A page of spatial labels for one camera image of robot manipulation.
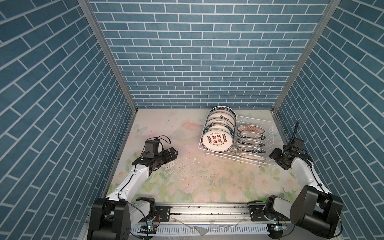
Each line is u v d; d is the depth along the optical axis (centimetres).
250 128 99
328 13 72
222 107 96
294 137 68
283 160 67
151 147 67
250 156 81
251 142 99
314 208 41
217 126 89
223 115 96
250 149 95
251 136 99
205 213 75
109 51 87
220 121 93
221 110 96
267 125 101
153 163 63
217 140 91
